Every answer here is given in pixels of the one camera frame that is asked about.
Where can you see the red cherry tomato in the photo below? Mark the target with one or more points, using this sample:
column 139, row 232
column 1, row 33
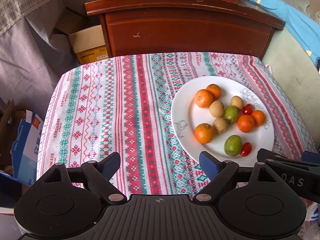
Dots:
column 246, row 149
column 247, row 109

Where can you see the blue white carton box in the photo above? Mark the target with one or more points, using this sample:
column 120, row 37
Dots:
column 20, row 141

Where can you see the orange mandarin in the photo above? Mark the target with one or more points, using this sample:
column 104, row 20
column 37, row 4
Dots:
column 259, row 117
column 246, row 123
column 215, row 90
column 203, row 98
column 204, row 133

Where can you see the white round plate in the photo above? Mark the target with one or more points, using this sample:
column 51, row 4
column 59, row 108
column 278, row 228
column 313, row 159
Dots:
column 186, row 115

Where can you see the grey checked curtain cloth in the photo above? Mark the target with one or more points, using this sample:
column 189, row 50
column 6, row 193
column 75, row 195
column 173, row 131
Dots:
column 34, row 54

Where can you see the brown kiwi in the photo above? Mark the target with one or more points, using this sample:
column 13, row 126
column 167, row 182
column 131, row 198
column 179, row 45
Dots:
column 221, row 125
column 237, row 102
column 216, row 109

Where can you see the blue cartoon blanket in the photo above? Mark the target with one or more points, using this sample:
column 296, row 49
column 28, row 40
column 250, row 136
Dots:
column 305, row 30

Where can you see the pale green bed sheet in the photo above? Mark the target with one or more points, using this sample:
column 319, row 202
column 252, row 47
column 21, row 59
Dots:
column 296, row 74

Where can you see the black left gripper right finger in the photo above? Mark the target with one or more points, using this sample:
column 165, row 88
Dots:
column 224, row 176

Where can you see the open cardboard box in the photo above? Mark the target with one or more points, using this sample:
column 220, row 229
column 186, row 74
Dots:
column 87, row 40

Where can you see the green fruit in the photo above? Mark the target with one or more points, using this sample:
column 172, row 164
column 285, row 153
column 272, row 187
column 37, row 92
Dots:
column 233, row 145
column 231, row 114

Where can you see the dark wooden cabinet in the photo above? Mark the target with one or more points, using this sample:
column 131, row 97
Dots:
column 167, row 26

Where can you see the orange mandarin top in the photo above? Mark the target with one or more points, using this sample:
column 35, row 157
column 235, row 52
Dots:
column 215, row 90

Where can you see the patterned striped tablecloth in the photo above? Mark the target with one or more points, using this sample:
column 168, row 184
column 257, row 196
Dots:
column 123, row 104

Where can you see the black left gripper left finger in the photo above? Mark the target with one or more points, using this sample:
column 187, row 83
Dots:
column 88, row 183

